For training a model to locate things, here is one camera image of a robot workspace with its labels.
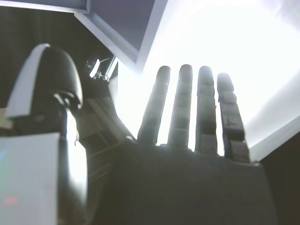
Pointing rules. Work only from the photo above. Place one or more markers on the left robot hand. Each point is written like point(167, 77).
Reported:
point(178, 187)

